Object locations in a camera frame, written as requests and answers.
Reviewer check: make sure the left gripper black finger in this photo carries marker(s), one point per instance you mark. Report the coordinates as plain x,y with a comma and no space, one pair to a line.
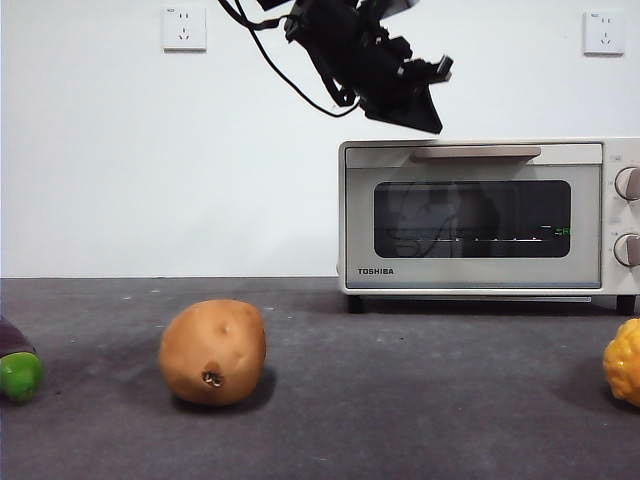
424,107
387,112

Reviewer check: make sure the brown potato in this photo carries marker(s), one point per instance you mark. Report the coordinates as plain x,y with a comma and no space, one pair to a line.
210,350

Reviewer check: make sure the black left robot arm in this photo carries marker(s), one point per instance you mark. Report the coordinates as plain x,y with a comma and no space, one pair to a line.
340,45

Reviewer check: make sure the white toaster oven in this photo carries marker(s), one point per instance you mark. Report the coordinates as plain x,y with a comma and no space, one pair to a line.
607,210

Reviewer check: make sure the beige oven knob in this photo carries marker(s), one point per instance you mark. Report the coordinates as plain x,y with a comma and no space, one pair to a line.
627,249
627,184

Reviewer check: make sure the yellow bumpy vegetable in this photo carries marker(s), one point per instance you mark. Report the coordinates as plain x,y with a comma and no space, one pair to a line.
625,362

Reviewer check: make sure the purple eggplant with green cap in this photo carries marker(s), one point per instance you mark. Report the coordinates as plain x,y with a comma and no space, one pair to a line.
17,377

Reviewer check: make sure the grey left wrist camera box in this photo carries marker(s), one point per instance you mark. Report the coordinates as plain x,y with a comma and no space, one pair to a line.
397,7

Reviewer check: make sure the white wall socket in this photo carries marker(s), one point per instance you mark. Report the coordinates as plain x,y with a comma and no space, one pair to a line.
184,29
604,34

